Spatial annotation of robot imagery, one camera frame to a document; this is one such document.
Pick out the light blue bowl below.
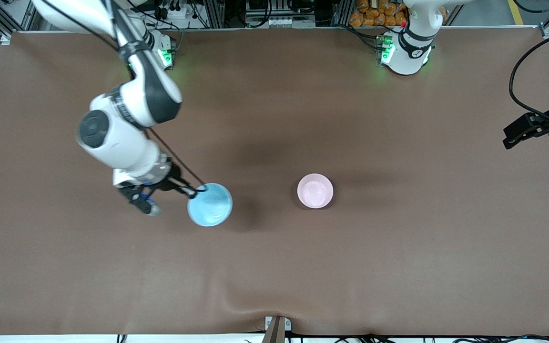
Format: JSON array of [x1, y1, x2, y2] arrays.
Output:
[[187, 183, 233, 227]]

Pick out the pink bowl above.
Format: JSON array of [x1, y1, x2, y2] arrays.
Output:
[[297, 173, 334, 209]]

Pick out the brown table cloth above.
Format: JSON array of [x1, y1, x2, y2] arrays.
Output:
[[0, 29, 549, 336]]

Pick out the white power strip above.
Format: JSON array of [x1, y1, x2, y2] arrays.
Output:
[[156, 5, 194, 20]]

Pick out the grey socket strip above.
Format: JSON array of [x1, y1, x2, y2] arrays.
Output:
[[246, 17, 300, 28]]

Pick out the orange items crate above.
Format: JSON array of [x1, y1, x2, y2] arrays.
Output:
[[349, 0, 447, 28]]

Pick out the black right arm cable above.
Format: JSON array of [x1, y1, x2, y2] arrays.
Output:
[[41, 0, 207, 192]]

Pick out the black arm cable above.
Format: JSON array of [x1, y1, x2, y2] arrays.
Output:
[[41, 0, 207, 192], [509, 25, 549, 131]]

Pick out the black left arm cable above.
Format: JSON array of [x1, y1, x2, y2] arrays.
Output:
[[509, 25, 549, 131]]

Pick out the dark slanted post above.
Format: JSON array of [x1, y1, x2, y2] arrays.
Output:
[[262, 316, 285, 343]]

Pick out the grey metal bracket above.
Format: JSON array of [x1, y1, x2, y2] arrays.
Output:
[[265, 316, 292, 331]]

